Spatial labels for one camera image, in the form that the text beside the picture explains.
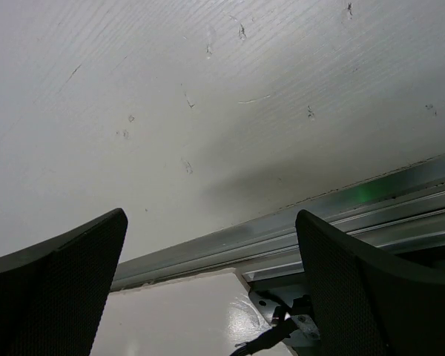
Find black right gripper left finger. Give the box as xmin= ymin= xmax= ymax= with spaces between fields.
xmin=0 ymin=208 xmax=128 ymax=355

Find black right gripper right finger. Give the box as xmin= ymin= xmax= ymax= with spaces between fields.
xmin=295 ymin=210 xmax=445 ymax=355

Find white front cover board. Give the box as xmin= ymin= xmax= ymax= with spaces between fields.
xmin=91 ymin=268 xmax=270 ymax=355

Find black base wires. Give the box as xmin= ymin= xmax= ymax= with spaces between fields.
xmin=232 ymin=292 xmax=312 ymax=356

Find aluminium table edge rail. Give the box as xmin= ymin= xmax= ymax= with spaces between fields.
xmin=112 ymin=154 xmax=445 ymax=291

